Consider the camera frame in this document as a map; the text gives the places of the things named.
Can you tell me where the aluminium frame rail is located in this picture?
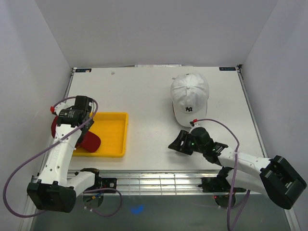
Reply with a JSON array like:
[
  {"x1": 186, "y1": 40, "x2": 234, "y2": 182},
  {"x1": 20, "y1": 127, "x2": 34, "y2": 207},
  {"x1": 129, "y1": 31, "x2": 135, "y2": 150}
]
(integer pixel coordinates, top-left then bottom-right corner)
[{"x1": 27, "y1": 64, "x2": 289, "y2": 197}]

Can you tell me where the white cap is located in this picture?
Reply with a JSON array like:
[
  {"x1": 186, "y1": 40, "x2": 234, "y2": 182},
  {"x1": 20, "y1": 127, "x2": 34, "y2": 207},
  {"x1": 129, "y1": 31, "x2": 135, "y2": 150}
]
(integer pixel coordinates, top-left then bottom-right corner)
[{"x1": 170, "y1": 73, "x2": 209, "y2": 127}]

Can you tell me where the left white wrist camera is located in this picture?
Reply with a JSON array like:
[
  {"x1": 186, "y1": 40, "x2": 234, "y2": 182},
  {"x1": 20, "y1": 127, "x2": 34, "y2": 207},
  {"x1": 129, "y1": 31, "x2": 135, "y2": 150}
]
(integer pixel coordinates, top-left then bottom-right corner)
[{"x1": 50, "y1": 102, "x2": 68, "y2": 116}]

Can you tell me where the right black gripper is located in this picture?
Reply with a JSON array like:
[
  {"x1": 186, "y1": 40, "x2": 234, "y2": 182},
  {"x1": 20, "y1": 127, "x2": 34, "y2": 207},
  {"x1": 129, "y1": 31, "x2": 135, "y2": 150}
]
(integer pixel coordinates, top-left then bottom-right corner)
[{"x1": 168, "y1": 130, "x2": 205, "y2": 155}]

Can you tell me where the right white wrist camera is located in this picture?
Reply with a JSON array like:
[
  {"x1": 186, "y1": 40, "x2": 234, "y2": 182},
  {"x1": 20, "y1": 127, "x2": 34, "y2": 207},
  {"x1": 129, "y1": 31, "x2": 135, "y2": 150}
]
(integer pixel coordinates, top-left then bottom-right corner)
[{"x1": 189, "y1": 119, "x2": 200, "y2": 133}]

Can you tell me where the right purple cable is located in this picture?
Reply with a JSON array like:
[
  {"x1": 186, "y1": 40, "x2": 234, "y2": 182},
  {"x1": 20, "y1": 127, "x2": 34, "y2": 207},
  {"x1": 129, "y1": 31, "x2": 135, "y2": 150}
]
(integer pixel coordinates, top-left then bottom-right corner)
[{"x1": 192, "y1": 117, "x2": 251, "y2": 231}]

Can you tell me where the blue table corner label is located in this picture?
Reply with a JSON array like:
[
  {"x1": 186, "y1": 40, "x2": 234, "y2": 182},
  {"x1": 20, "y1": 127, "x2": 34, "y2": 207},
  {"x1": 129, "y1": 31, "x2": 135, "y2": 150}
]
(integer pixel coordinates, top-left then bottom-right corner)
[{"x1": 219, "y1": 67, "x2": 236, "y2": 71}]

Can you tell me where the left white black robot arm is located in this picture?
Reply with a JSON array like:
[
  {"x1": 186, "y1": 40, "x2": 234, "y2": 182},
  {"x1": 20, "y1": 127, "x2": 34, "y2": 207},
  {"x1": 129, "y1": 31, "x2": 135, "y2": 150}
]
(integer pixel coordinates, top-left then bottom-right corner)
[{"x1": 26, "y1": 96, "x2": 118, "y2": 213}]

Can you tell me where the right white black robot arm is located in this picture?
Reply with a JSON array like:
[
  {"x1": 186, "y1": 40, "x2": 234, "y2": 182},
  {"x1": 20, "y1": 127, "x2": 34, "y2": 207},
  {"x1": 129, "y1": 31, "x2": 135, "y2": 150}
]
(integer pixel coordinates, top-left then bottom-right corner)
[{"x1": 168, "y1": 127, "x2": 307, "y2": 209}]

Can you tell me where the left table corner label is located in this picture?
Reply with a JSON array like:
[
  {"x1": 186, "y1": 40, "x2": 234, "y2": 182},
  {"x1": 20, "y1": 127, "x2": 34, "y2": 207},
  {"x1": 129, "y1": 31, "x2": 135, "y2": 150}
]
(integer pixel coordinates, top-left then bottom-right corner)
[{"x1": 75, "y1": 68, "x2": 92, "y2": 73}]

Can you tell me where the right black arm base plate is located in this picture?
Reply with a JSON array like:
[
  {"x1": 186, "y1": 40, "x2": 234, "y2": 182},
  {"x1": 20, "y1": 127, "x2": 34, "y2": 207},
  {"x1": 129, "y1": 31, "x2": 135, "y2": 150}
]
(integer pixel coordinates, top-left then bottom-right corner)
[{"x1": 198, "y1": 177, "x2": 231, "y2": 193}]

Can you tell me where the yellow plastic tray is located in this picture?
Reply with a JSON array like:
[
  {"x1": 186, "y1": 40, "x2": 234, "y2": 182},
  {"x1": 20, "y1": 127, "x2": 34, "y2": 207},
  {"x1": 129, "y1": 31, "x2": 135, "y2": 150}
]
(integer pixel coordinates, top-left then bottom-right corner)
[{"x1": 73, "y1": 112, "x2": 128, "y2": 158}]

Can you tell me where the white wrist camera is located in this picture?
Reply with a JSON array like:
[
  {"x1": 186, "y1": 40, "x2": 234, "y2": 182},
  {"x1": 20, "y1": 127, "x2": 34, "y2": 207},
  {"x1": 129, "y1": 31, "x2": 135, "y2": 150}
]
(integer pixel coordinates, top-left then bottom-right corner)
[
  {"x1": 189, "y1": 119, "x2": 200, "y2": 133},
  {"x1": 50, "y1": 102, "x2": 68, "y2": 116}
]

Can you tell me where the red baseball cap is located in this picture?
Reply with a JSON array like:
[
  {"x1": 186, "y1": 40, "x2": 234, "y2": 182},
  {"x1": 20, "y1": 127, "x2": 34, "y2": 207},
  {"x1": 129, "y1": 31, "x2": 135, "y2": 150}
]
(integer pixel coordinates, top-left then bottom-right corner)
[{"x1": 51, "y1": 116, "x2": 101, "y2": 153}]

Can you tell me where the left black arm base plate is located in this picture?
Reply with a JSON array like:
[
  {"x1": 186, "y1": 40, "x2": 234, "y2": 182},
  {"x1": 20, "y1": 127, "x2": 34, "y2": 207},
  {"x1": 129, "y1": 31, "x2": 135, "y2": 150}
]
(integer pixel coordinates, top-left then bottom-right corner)
[{"x1": 99, "y1": 178, "x2": 117, "y2": 193}]

